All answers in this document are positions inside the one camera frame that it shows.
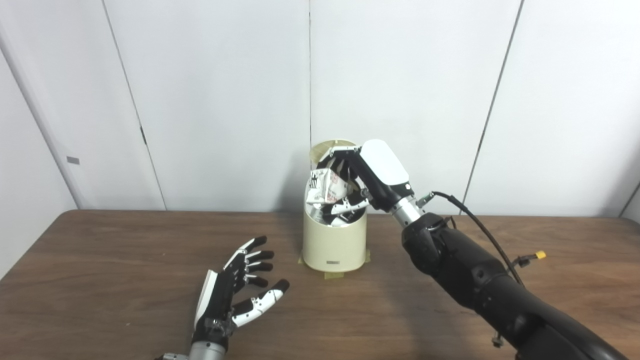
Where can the black wall panel hinge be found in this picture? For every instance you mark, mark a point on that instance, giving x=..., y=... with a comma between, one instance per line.
x=143, y=135

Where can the white green milk carton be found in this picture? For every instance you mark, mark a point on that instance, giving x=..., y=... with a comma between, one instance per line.
x=325, y=187

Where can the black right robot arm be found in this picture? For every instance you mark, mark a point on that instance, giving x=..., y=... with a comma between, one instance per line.
x=480, y=280

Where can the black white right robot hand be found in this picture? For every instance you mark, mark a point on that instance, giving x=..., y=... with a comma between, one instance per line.
x=382, y=170

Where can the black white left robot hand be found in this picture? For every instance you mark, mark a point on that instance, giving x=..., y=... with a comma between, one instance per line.
x=220, y=300

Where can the small grey wall label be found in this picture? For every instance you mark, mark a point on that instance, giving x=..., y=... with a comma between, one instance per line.
x=73, y=160

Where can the cream round bin lid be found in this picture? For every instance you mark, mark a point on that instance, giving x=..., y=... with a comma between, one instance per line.
x=320, y=150

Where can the cream-colored round bin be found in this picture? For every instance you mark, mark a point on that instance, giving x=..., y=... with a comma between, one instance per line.
x=332, y=245

